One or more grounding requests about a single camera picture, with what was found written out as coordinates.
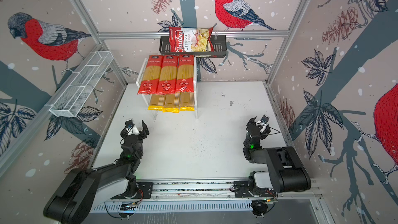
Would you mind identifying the yellow Pastatime pasta bag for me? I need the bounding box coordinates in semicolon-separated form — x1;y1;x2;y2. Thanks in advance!
148;94;166;111

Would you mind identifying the red spaghetti bag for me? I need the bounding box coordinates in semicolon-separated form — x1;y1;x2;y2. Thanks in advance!
175;55;194;92
138;55;163;94
157;56;178;95

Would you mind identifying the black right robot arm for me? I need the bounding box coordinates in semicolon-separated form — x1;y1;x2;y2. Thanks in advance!
243;115;312;196

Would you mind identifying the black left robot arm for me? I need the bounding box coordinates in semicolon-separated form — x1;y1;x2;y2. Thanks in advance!
43;119;150;224

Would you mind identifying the white two-tier shelf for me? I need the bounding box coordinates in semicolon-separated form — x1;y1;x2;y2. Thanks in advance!
136;57;198;115

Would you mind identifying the red cassava chips bag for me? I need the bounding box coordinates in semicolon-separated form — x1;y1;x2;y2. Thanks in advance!
169;27;214;52

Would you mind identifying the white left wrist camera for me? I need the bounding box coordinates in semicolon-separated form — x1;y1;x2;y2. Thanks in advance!
126;124;140;136

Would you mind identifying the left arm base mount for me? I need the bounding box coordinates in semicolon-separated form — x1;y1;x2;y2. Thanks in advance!
118;181;153;200

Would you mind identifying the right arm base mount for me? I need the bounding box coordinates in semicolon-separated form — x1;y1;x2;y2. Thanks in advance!
230;180;277;199

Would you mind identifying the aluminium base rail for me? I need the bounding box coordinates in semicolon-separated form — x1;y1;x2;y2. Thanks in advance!
90;178;322;218

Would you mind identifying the white wire mesh basket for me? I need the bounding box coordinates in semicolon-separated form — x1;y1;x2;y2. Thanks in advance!
49;51;114;117

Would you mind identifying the black wall basket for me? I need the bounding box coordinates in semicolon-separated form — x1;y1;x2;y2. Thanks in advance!
159;35;227;58

